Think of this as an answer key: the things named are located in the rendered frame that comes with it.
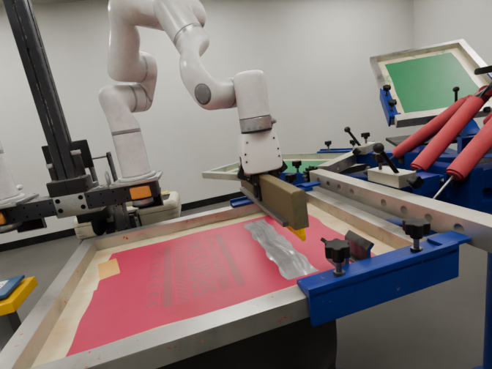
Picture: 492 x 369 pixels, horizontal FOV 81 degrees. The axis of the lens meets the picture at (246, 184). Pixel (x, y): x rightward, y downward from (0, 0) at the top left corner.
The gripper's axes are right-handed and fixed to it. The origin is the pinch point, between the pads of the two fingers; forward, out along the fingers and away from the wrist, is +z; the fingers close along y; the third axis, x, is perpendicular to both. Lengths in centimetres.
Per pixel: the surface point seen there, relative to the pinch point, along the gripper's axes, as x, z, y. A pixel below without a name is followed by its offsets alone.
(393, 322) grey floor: -54, 110, -82
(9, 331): -10, 24, 69
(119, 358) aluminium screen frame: 29.2, 10.9, 33.4
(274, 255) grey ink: 7.9, 13.8, 2.5
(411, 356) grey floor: -32, 110, -73
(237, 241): -6.3, 14.3, 8.0
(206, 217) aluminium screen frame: -25.3, 11.9, 13.7
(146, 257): -11.1, 14.3, 32.9
